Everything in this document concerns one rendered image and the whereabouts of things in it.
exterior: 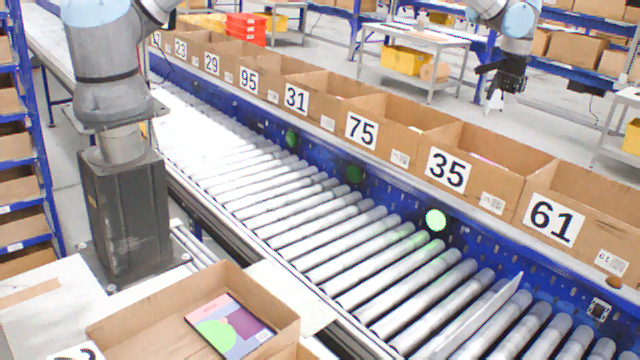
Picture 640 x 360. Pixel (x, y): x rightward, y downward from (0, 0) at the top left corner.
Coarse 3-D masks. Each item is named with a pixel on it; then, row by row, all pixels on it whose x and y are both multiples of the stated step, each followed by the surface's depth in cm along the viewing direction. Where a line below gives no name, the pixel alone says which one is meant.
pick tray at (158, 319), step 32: (192, 288) 106; (224, 288) 114; (256, 288) 106; (128, 320) 94; (160, 320) 102; (288, 320) 100; (128, 352) 92; (160, 352) 94; (192, 352) 95; (256, 352) 87
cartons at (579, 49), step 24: (312, 0) 766; (336, 0) 734; (552, 0) 497; (576, 0) 477; (600, 0) 458; (624, 0) 440; (552, 48) 491; (576, 48) 470; (600, 48) 456; (600, 72) 458
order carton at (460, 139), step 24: (432, 144) 147; (456, 144) 171; (480, 144) 165; (504, 144) 157; (480, 168) 135; (528, 168) 152; (456, 192) 145; (480, 192) 138; (504, 192) 131; (504, 216) 133
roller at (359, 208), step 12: (360, 204) 162; (372, 204) 165; (324, 216) 153; (336, 216) 154; (348, 216) 157; (300, 228) 145; (312, 228) 146; (324, 228) 150; (276, 240) 138; (288, 240) 140; (300, 240) 143
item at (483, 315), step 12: (516, 276) 122; (504, 288) 117; (492, 300) 112; (504, 300) 122; (480, 312) 108; (492, 312) 118; (468, 324) 104; (480, 324) 114; (456, 336) 101; (468, 336) 110; (444, 348) 98; (456, 348) 107
